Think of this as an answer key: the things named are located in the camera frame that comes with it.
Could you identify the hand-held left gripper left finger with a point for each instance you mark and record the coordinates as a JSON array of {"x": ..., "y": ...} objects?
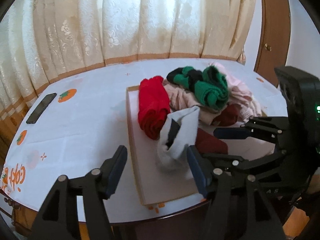
[{"x": 117, "y": 172}]

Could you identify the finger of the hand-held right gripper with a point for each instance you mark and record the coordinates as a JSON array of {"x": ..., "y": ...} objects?
[
  {"x": 225, "y": 158},
  {"x": 232, "y": 133}
]

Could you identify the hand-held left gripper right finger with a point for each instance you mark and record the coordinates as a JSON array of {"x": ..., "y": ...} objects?
[{"x": 197, "y": 172}]

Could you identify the dark red underwear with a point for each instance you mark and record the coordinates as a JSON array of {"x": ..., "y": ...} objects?
[{"x": 228, "y": 115}]

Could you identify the red sock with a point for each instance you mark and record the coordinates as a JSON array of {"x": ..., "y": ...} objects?
[{"x": 212, "y": 142}]

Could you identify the shallow cardboard tray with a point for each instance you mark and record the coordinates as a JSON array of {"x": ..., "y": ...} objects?
[{"x": 150, "y": 180}]

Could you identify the beige pink sock pile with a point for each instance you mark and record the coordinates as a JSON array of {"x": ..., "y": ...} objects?
[{"x": 240, "y": 90}]

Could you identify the white grey sock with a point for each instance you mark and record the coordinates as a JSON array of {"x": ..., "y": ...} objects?
[{"x": 185, "y": 127}]

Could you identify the green black underwear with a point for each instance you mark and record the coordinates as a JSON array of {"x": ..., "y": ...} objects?
[{"x": 210, "y": 90}]

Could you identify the bright red underwear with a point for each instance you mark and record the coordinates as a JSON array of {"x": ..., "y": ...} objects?
[{"x": 152, "y": 105}]

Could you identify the white printed tablecloth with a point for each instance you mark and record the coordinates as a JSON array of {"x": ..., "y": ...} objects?
[{"x": 87, "y": 130}]

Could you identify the brass door knob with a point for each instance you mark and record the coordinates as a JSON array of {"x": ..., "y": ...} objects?
[{"x": 268, "y": 47}]

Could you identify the brown wooden door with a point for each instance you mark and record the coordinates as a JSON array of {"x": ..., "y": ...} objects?
[{"x": 272, "y": 30}]

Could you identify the black smartphone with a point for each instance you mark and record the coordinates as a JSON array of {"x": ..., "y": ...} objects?
[{"x": 41, "y": 108}]

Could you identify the cream patterned curtain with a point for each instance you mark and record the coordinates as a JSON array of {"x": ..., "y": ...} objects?
[{"x": 125, "y": 17}]

